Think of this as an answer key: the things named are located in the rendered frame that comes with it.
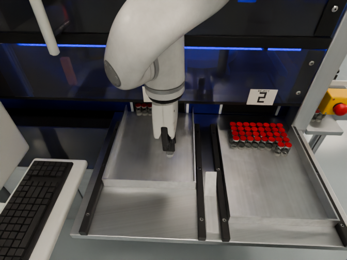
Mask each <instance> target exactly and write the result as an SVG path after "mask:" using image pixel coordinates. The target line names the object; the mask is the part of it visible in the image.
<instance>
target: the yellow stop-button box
mask: <svg viewBox="0 0 347 260"><path fill-rule="evenodd" d="M338 104H346V105H347V89H346V87H345V86H332V85H330V86H329V88H328V90H327V92H326V94H325V96H324V97H323V99H322V101H321V103H320V104H319V106H318V109H319V110H320V111H321V113H322V114H323V115H335V114H334V112H333V108H334V107H335V106H336V105H338Z"/></svg>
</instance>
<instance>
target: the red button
mask: <svg viewBox="0 0 347 260"><path fill-rule="evenodd" d="M333 112H334V114H335V115H337V116H344V115H345V114H347V105H346V104H338V105H336V106H335V107H334V108H333Z"/></svg>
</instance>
